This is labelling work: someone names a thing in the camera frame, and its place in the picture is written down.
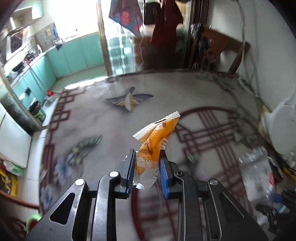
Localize orange snack wrapper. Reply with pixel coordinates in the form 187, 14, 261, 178
133, 111, 181, 192

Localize red green trash bin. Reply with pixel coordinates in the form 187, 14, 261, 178
26, 213, 42, 233

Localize black green kitchen bin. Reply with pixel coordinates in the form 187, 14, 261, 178
28, 100, 47, 122

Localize teal kitchen cabinets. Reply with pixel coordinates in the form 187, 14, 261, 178
11, 33, 104, 108

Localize crushed clear plastic bottle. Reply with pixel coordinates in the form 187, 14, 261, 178
238, 146, 280, 203

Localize white refrigerator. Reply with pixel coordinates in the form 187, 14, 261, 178
0, 105, 32, 168

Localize red mop with dustpan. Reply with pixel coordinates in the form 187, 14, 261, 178
23, 58, 58, 102

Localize black wok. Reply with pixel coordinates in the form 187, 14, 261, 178
12, 61, 25, 72

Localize dark wooden chair right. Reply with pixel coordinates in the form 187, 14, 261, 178
201, 27, 250, 73

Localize range hood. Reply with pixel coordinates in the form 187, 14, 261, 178
1, 28, 28, 64

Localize red hanging apron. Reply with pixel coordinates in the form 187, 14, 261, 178
151, 1, 184, 49

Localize plaid hanging cloth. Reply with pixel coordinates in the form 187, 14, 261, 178
109, 0, 143, 36

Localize black hanging bag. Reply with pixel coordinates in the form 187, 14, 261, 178
144, 1, 161, 26

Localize black power adapter cable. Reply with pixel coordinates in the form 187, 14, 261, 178
235, 0, 262, 98

